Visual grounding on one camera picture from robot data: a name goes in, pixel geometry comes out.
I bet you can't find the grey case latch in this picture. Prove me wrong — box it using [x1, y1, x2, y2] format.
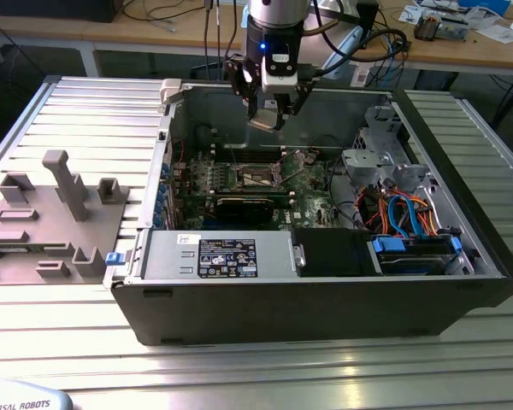
[159, 79, 184, 103]

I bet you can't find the blue data cable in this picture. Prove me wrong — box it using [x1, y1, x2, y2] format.
[404, 194, 427, 240]
[386, 194, 408, 238]

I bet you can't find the grey parts rack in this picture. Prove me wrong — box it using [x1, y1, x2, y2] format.
[0, 149, 132, 285]

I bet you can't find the CPU socket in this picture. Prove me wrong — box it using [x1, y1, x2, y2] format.
[235, 161, 286, 192]

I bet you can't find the blue cardboard box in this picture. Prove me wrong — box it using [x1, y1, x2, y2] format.
[457, 0, 512, 15]

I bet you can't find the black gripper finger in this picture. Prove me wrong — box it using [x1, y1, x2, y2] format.
[223, 54, 262, 121]
[274, 78, 316, 130]

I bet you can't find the orange power wire bundle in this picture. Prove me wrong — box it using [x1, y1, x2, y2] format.
[364, 190, 440, 237]

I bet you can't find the thin red wire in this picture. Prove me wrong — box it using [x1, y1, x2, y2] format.
[173, 137, 188, 168]

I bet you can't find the light wooden desk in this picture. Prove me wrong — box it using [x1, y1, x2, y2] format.
[0, 0, 249, 78]
[354, 0, 513, 72]

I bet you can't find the silver drive bay bracket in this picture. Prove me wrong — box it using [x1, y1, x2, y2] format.
[340, 148, 411, 180]

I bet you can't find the silver CPU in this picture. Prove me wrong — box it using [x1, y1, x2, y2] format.
[246, 108, 283, 132]

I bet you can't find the small dark metal device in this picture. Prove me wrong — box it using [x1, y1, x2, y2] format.
[413, 11, 440, 43]

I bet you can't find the white paper sheet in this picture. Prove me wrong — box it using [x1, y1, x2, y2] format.
[399, 3, 425, 23]
[474, 16, 513, 44]

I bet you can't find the black open PC case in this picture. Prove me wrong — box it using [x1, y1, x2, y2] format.
[103, 79, 513, 347]

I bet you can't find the small white box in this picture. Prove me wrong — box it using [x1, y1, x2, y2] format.
[350, 61, 373, 88]

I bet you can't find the pale blue teach pendant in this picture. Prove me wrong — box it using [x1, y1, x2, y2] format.
[0, 379, 74, 410]

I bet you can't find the black graphics card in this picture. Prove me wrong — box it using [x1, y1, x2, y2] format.
[204, 194, 298, 224]

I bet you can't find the silver power supply with label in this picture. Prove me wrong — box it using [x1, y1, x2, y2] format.
[139, 230, 298, 281]

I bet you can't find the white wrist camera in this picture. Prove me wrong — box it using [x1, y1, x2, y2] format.
[261, 50, 299, 94]

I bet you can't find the large black box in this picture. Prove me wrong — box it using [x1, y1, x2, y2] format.
[0, 0, 125, 23]

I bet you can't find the black upright box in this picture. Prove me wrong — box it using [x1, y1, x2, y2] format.
[357, 0, 380, 27]

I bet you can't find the grey electronic device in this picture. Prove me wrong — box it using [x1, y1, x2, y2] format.
[435, 15, 470, 43]

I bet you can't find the hard disk in blue carrier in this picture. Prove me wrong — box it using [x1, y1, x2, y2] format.
[369, 234, 463, 277]

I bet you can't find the green motherboard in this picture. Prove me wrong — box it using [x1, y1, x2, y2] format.
[173, 147, 347, 230]

